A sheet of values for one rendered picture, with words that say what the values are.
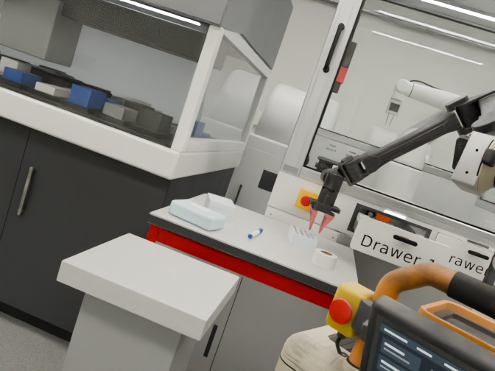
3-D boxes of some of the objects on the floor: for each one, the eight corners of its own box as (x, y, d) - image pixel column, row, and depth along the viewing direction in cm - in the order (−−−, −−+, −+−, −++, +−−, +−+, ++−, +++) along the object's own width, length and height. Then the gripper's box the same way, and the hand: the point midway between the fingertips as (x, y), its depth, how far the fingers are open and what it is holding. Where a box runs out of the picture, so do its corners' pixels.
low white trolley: (266, 535, 137) (360, 294, 127) (75, 443, 146) (149, 212, 136) (286, 421, 194) (353, 249, 184) (149, 361, 203) (205, 193, 193)
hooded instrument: (107, 379, 181) (261, -100, 157) (-271, 208, 209) (-189, -222, 185) (197, 288, 299) (294, 6, 276) (-51, 186, 327) (16, -77, 303)
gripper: (317, 184, 153) (300, 228, 156) (347, 194, 154) (330, 238, 156) (314, 181, 160) (298, 224, 162) (343, 191, 160) (327, 233, 163)
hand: (314, 229), depth 159 cm, fingers open, 3 cm apart
